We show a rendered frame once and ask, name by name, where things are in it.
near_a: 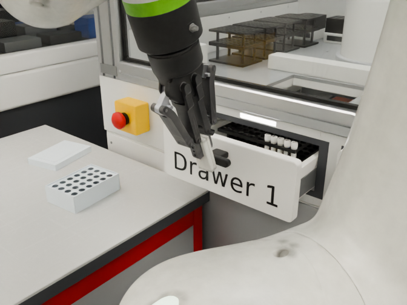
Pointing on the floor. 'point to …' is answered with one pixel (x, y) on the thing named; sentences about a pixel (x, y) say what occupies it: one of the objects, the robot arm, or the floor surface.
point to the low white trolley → (88, 226)
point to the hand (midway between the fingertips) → (203, 152)
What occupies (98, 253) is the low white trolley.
